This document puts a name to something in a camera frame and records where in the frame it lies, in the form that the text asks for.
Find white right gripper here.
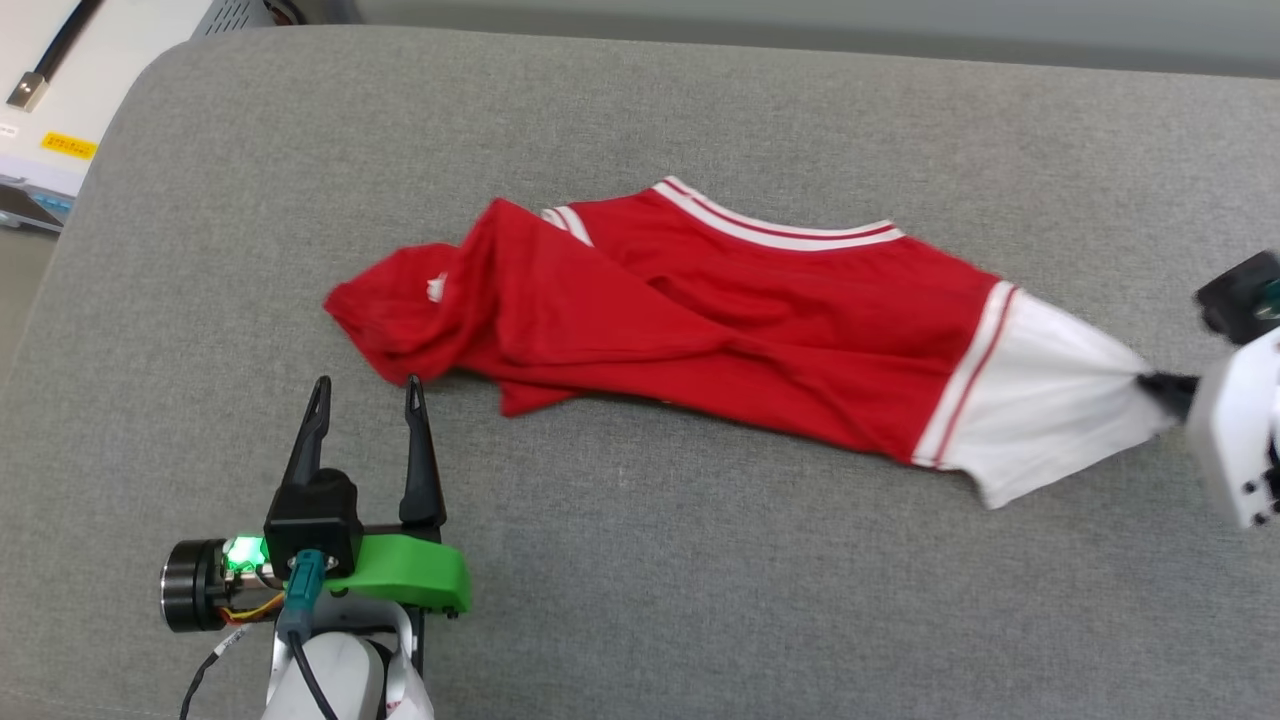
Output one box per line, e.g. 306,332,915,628
1137,330,1280,531

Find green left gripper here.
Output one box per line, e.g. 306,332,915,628
160,374,473,633

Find red and white garment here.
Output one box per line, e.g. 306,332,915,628
323,176,1181,511

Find grey fabric sofa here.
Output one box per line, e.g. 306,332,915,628
0,25,1280,720

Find grey vented device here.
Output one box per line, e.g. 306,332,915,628
190,0,361,39

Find black cable teal plug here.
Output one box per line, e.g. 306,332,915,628
275,550,341,720

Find thin black cable white tag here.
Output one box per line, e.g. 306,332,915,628
178,600,286,720

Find black strap metal end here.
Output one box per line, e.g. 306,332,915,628
5,0,106,111

